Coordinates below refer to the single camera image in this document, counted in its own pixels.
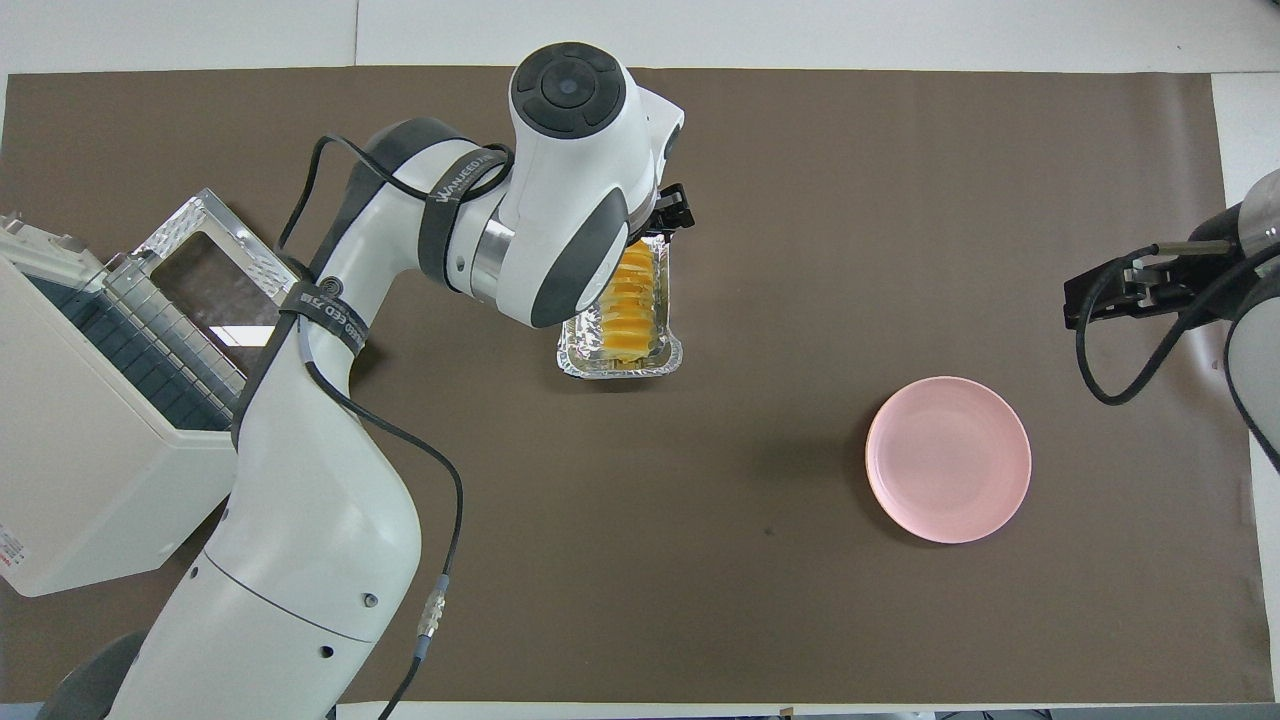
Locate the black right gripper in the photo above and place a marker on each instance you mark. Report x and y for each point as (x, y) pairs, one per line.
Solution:
(1220, 270)

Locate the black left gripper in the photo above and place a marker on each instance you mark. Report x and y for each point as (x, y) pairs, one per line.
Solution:
(672, 198)

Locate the striped yellow bread loaf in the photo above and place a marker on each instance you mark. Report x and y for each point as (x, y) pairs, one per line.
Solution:
(630, 310)

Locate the aluminium foil tray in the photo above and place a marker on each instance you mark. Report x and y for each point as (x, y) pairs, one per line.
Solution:
(620, 368)

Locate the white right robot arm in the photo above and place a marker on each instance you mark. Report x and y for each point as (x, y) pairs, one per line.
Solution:
(1255, 350)

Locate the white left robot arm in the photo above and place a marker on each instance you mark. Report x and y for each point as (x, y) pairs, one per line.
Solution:
(320, 520)

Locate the glass oven door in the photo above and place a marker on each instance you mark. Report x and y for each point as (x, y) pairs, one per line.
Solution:
(190, 225)

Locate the cream toaster oven body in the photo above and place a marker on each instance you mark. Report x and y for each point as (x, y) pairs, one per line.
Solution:
(90, 480)

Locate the pink round plate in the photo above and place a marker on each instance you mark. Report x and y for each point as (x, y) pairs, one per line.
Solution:
(948, 460)

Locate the brown table mat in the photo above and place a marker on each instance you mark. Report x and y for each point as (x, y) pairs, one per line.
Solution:
(750, 600)

